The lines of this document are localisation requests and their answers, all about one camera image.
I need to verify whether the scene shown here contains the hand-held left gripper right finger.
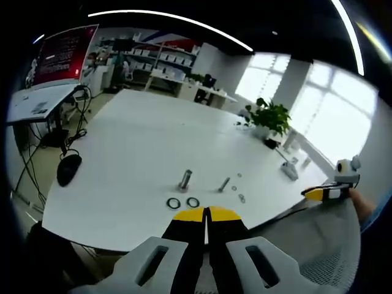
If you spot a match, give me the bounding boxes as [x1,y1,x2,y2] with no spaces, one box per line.
[204,206,347,294]

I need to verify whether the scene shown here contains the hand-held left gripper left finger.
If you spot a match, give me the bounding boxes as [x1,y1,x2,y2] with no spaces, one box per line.
[70,206,205,294]

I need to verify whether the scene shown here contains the small threaded stud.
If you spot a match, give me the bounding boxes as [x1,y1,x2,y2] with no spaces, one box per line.
[217,177,231,194]

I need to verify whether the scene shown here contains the large threaded stud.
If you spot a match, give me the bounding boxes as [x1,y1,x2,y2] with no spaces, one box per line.
[176,168,193,191]

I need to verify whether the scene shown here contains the small white desk device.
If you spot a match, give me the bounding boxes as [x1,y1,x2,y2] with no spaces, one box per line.
[281,160,300,181]

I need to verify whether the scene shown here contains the grey mesh chair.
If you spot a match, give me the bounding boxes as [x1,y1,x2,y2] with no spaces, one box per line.
[244,195,362,294]

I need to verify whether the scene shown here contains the green potted plant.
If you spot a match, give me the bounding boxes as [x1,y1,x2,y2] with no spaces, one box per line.
[244,97,292,141]

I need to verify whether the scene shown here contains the black office chair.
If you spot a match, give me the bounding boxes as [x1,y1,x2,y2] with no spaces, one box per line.
[56,154,83,187]

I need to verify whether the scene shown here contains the white workbench with monitor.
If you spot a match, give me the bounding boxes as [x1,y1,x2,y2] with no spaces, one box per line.
[179,73,238,110]

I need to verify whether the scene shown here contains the white storage shelf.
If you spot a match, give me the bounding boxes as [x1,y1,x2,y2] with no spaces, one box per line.
[99,36,200,92]

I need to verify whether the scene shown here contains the white side desk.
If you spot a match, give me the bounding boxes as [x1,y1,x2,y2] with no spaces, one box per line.
[6,82,83,125]

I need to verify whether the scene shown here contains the red display screen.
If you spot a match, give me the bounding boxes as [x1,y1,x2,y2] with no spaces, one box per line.
[25,24,99,90]

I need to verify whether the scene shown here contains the black floor cables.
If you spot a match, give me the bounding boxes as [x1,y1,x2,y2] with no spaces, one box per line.
[12,85,92,212]

